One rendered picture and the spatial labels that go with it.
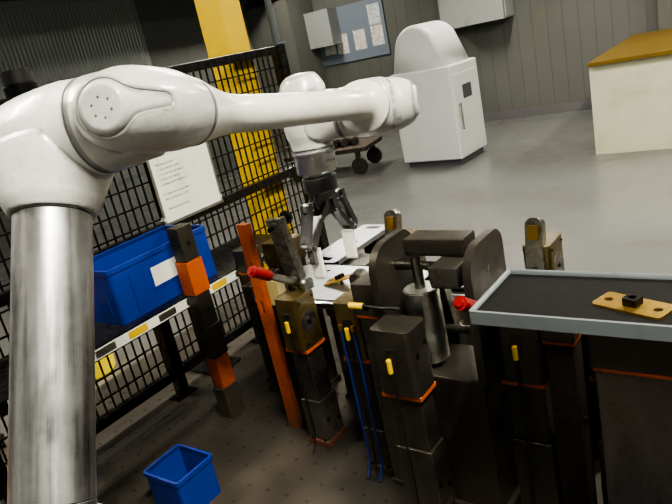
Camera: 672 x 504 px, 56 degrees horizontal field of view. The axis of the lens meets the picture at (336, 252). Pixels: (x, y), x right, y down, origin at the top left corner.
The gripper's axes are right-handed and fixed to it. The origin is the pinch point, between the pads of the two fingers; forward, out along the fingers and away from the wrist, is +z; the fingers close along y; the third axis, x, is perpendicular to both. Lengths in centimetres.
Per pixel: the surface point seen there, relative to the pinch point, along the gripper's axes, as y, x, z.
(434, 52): 528, 234, -32
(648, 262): 262, -13, 98
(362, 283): -24.5, -24.3, -5.8
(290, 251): -16.2, -2.1, -8.3
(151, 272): -23.1, 35.0, -5.1
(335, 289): -2.8, -0.6, 5.6
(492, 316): -41, -55, -9
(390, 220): 15.4, -6.3, -4.7
